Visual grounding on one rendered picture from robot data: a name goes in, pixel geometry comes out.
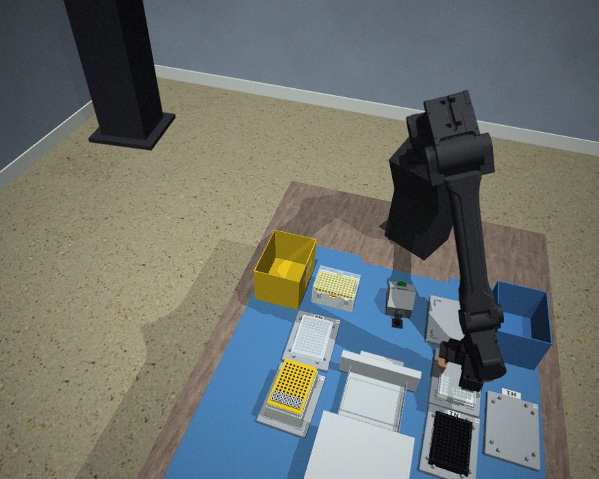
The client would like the yellow open-top bin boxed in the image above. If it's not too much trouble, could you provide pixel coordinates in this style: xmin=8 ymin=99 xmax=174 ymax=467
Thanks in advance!
xmin=254 ymin=230 xmax=316 ymax=310

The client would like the blue bench mat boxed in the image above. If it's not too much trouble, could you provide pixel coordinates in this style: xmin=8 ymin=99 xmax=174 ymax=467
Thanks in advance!
xmin=163 ymin=246 xmax=546 ymax=479

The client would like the white label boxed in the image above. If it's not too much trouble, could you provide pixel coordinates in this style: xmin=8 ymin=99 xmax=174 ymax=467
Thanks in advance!
xmin=502 ymin=388 xmax=521 ymax=400

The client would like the blue open-top bin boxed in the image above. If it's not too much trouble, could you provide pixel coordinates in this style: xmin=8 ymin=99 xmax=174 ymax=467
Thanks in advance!
xmin=492 ymin=281 xmax=552 ymax=370

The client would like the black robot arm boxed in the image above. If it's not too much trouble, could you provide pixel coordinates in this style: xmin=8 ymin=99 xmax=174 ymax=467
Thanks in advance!
xmin=406 ymin=90 xmax=507 ymax=393

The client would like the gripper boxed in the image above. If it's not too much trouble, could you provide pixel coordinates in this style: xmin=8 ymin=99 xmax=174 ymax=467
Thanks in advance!
xmin=437 ymin=337 xmax=472 ymax=374

